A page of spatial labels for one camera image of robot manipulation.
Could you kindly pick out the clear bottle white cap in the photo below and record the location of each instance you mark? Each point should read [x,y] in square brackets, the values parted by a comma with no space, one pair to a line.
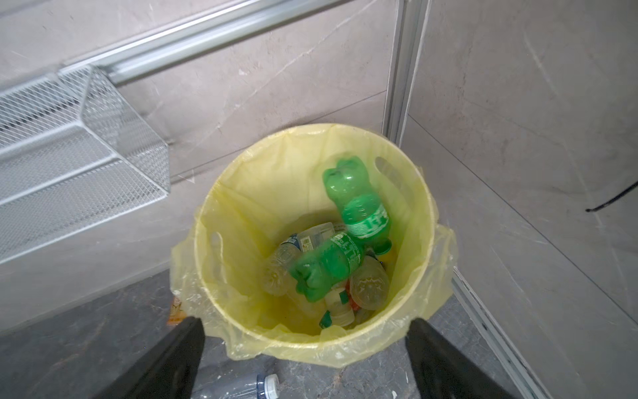
[256,386]

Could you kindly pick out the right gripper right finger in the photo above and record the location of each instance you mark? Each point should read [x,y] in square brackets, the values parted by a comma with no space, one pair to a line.
[442,371]

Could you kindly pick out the Pocari blue label bottle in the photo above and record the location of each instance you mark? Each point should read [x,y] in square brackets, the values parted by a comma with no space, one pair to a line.
[339,311]

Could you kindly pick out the green Sprite bottle yellow cap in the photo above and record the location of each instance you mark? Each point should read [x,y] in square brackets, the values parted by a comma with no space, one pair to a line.
[362,210]

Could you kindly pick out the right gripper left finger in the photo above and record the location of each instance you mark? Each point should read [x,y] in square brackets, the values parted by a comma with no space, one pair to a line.
[168,370]

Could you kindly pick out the amber tea bottle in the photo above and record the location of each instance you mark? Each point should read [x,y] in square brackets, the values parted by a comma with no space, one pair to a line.
[176,313]

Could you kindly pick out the black wire hook rack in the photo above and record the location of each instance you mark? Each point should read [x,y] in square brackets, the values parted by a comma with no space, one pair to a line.
[614,199]

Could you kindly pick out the white wire mesh basket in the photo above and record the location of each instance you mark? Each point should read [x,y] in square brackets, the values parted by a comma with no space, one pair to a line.
[74,154]

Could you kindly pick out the yellow bin liner bag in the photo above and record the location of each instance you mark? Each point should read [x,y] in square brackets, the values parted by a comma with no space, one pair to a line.
[269,206]

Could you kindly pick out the clear bottle green label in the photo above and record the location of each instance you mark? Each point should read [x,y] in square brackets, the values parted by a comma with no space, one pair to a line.
[313,237]

